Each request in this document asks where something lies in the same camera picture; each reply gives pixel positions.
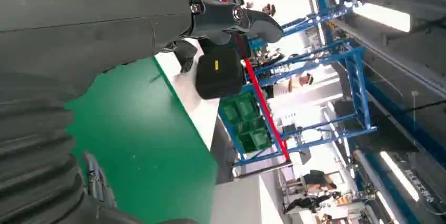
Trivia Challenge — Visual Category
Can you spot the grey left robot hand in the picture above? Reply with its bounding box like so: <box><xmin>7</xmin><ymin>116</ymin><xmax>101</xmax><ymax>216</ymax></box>
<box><xmin>0</xmin><ymin>0</ymin><xmax>285</xmax><ymax>100</ymax></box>

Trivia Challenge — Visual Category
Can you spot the person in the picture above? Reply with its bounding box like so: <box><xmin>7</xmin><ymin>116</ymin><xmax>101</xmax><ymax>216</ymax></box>
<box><xmin>264</xmin><ymin>73</ymin><xmax>315</xmax><ymax>100</ymax></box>
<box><xmin>261</xmin><ymin>3</ymin><xmax>277</xmax><ymax>17</ymax></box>
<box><xmin>283</xmin><ymin>169</ymin><xmax>339</xmax><ymax>215</ymax></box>

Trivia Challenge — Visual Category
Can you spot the green table mat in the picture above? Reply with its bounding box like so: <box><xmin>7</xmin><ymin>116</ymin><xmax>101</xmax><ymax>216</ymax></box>
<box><xmin>65</xmin><ymin>57</ymin><xmax>219</xmax><ymax>224</ymax></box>

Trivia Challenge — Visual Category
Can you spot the green plastic crate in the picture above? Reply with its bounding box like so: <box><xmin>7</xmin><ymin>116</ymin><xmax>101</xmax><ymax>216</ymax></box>
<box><xmin>219</xmin><ymin>91</ymin><xmax>261</xmax><ymax>127</ymax></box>
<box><xmin>237</xmin><ymin>118</ymin><xmax>273</xmax><ymax>154</ymax></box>

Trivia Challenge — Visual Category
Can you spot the red bar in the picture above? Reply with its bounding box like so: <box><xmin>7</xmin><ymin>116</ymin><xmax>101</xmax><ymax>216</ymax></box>
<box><xmin>212</xmin><ymin>0</ymin><xmax>291</xmax><ymax>162</ymax></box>

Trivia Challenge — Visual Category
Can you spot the black case with yellow mark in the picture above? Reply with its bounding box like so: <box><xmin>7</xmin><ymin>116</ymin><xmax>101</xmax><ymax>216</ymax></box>
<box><xmin>195</xmin><ymin>37</ymin><xmax>252</xmax><ymax>100</ymax></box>

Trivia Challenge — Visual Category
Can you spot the white slanted table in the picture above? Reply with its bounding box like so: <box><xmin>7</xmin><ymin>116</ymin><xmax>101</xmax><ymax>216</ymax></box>
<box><xmin>210</xmin><ymin>172</ymin><xmax>286</xmax><ymax>224</ymax></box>

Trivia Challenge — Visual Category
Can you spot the ceiling light panel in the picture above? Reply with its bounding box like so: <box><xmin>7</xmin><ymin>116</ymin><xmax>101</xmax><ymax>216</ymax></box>
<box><xmin>379</xmin><ymin>150</ymin><xmax>420</xmax><ymax>203</ymax></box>
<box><xmin>352</xmin><ymin>2</ymin><xmax>412</xmax><ymax>34</ymax></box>

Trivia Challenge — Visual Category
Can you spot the blue steel rack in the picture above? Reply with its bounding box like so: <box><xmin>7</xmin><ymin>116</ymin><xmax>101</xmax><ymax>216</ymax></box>
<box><xmin>217</xmin><ymin>4</ymin><xmax>378</xmax><ymax>167</ymax></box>

